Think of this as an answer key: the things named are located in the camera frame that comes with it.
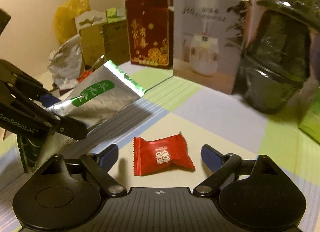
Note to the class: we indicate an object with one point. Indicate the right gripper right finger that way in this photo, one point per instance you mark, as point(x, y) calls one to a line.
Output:
point(222, 167)

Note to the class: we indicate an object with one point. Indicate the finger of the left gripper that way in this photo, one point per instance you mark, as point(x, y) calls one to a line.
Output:
point(47, 100)
point(64, 125)

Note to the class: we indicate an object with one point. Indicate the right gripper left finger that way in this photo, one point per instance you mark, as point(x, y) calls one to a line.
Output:
point(98, 165)

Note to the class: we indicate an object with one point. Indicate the red candy wrapper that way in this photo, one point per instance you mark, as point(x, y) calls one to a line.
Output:
point(153, 156)

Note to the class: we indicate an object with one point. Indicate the silver green foil pouch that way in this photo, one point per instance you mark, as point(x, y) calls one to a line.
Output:
point(100, 96)

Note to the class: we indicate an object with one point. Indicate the green leaf foil pouch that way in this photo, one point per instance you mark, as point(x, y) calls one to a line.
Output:
point(33, 154)

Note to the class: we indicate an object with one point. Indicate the crumpled white plastic bag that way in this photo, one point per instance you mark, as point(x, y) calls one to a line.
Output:
point(66, 64)

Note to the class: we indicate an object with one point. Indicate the yellow plastic bag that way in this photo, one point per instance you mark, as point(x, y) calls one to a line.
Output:
point(64, 19)

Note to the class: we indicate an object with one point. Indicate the brown cartons stack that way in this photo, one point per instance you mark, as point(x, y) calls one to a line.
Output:
point(103, 36)

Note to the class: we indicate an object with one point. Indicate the green tissue pack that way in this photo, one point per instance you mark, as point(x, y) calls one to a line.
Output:
point(310, 121)

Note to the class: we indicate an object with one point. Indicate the stacked dark green pots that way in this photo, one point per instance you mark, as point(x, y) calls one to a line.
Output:
point(275, 57)

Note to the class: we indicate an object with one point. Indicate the red gift box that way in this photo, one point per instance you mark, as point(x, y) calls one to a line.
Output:
point(148, 27)

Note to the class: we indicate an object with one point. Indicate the white humidifier box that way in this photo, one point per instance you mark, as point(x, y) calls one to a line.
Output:
point(208, 37)

